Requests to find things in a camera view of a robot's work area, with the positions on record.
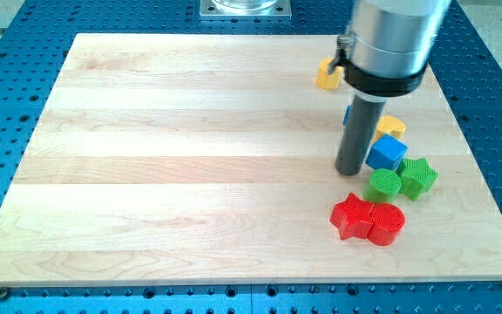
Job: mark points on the blue triangle block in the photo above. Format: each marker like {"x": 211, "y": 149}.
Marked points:
{"x": 346, "y": 115}

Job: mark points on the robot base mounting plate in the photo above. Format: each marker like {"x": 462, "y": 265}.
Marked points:
{"x": 244, "y": 9}

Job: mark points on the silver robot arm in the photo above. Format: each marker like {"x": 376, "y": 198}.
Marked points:
{"x": 385, "y": 48}

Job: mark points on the yellow hexagon block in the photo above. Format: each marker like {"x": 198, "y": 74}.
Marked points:
{"x": 326, "y": 81}

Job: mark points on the wooden board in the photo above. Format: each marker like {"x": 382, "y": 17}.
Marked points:
{"x": 193, "y": 159}

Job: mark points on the red star block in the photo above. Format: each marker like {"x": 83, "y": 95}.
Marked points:
{"x": 352, "y": 217}

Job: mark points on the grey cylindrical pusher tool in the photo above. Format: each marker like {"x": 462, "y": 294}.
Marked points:
{"x": 362, "y": 122}

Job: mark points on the blue cube block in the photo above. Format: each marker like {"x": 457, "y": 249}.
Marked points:
{"x": 387, "y": 152}

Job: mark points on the green cylinder block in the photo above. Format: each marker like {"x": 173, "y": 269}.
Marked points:
{"x": 383, "y": 186}

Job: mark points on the yellow heart block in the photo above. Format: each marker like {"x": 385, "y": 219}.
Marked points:
{"x": 389, "y": 125}

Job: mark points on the red cylinder block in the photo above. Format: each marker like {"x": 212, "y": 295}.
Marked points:
{"x": 387, "y": 222}

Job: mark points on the green star block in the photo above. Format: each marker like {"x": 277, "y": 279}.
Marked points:
{"x": 417, "y": 177}

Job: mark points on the blue perforated table plate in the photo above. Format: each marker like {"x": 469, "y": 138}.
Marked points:
{"x": 35, "y": 37}

